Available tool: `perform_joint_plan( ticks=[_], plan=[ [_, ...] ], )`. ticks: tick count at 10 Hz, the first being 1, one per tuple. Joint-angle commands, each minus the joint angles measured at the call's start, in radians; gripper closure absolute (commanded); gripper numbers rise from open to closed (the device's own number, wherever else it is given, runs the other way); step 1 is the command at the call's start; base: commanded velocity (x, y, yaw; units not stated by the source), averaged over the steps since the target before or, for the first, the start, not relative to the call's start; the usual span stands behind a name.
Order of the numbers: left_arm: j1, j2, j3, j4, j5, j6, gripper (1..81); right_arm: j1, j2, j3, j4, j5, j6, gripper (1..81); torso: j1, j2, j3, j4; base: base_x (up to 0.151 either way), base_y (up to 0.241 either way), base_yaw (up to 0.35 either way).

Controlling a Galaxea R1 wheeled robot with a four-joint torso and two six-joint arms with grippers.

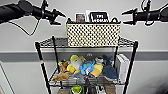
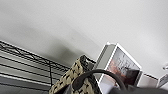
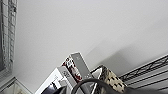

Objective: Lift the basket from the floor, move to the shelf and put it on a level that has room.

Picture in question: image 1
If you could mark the yellow plush toy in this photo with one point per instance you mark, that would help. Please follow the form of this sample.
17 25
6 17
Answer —
75 63

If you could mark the stacked brown cardboard boxes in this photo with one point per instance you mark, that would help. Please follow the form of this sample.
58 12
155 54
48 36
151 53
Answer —
110 90

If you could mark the green and yellow bowl toy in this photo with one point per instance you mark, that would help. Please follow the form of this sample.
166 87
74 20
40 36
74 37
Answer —
76 89

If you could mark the pale blue printed book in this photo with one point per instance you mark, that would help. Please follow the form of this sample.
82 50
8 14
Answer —
80 17

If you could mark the brown plush toy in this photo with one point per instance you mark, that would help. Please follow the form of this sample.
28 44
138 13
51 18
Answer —
62 71

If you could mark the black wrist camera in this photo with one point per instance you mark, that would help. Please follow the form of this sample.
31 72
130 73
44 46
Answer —
44 4

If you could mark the navy book with white title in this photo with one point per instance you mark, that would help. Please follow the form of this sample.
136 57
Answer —
99 16

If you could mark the yellow and white plush duck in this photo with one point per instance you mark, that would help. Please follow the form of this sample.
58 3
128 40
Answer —
97 68

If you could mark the small brown cardboard box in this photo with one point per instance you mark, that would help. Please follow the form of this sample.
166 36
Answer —
63 91

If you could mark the grey plush toy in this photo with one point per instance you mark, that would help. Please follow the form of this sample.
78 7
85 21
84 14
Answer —
79 78

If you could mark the pale basket with dark spots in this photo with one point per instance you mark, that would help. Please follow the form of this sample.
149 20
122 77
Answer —
93 35

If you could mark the long grey wall band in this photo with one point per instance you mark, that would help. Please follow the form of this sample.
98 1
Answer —
20 56

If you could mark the black pointed bag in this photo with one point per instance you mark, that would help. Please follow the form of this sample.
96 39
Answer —
88 87

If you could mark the navy blue plush shark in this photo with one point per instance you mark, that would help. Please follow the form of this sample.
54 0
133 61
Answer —
109 68

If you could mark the flat white box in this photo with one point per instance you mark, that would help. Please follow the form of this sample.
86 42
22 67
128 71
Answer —
122 68

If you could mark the white door frame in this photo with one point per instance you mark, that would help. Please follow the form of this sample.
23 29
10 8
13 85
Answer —
6 80

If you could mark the light blue plush toy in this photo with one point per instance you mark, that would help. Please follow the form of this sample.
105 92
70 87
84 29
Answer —
87 67

